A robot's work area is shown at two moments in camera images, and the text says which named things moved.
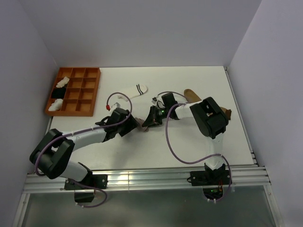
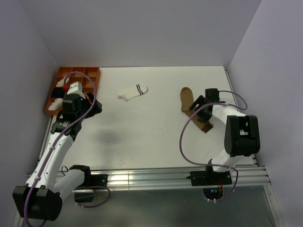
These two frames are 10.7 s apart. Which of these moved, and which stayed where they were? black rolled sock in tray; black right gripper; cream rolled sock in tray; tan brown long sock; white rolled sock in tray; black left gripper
Moved: black left gripper; black right gripper; tan brown long sock
Stayed: white rolled sock in tray; cream rolled sock in tray; black rolled sock in tray
